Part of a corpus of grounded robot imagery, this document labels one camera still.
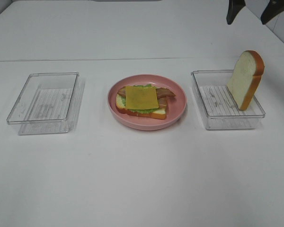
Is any yellow cheese slice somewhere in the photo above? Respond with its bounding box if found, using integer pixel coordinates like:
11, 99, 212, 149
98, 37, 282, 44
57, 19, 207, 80
124, 85, 160, 110

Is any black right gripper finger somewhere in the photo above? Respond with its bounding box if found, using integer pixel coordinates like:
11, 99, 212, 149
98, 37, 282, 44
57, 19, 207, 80
261, 0, 284, 25
226, 0, 245, 25

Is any clear right plastic tray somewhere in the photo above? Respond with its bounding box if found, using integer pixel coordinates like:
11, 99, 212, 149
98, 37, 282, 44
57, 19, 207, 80
191, 70, 266, 130

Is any pink round plate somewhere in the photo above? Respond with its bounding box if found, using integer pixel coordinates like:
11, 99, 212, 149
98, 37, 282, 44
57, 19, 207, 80
107, 74, 187, 131

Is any white bread slice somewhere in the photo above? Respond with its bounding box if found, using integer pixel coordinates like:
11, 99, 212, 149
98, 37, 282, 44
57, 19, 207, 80
115, 94, 168, 120

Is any clear plastic tray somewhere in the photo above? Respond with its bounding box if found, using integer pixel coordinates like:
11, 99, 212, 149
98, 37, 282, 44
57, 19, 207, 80
6, 72, 82, 135
191, 70, 266, 130

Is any green lettuce leaf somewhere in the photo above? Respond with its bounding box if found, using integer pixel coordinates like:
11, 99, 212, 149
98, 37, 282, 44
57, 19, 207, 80
121, 84, 157, 114

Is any bacon strip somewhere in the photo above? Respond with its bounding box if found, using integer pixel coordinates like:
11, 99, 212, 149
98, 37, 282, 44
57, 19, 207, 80
117, 87, 168, 108
156, 87, 176, 99

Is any clear left plastic tray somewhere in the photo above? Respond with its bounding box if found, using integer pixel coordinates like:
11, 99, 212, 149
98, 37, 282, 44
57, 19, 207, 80
6, 72, 82, 135

